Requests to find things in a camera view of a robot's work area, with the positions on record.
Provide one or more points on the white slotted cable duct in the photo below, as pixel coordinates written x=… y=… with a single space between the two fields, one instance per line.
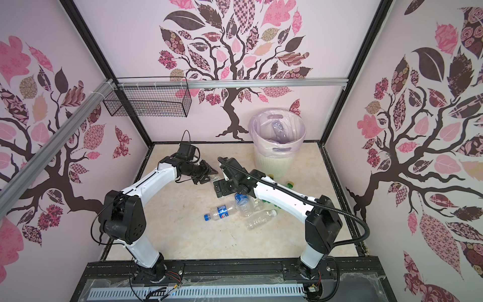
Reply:
x=196 y=292

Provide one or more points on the blue cap blue label bottle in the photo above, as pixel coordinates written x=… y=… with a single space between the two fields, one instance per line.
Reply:
x=221 y=212

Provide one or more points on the black wire mesh basket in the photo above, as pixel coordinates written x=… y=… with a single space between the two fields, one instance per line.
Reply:
x=165 y=96

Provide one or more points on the clear slim bottle white cap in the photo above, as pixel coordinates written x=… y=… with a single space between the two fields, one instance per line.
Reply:
x=279 y=131

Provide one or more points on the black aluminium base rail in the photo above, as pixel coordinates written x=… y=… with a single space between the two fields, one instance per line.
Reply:
x=289 y=269

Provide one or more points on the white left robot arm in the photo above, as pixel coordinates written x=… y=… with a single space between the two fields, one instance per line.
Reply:
x=123 y=219

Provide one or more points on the white ribbed waste bin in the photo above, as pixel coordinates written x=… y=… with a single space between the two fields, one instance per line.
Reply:
x=274 y=164

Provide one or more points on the silver aluminium rail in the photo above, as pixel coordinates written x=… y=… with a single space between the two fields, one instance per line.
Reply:
x=12 y=192
x=251 y=83

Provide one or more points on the pink plastic bin liner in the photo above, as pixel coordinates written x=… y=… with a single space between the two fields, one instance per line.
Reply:
x=262 y=134

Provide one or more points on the silver aluminium rail left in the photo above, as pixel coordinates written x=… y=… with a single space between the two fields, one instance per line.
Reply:
x=12 y=192

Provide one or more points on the clear bottle green label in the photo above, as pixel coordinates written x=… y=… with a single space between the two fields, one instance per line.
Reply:
x=258 y=205

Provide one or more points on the Pocari Sweat bottle blue label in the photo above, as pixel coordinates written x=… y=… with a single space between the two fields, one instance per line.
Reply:
x=244 y=205

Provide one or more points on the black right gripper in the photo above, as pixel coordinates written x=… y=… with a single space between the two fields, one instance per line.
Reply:
x=222 y=184

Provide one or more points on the silver aluminium rail back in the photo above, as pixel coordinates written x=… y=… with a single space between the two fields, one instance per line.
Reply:
x=251 y=83

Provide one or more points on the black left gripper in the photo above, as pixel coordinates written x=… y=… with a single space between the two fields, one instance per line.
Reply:
x=206 y=170

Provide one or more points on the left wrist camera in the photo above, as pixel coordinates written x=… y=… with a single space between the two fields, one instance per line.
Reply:
x=186 y=151

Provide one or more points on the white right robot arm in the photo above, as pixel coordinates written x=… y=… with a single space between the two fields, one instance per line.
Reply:
x=322 y=222

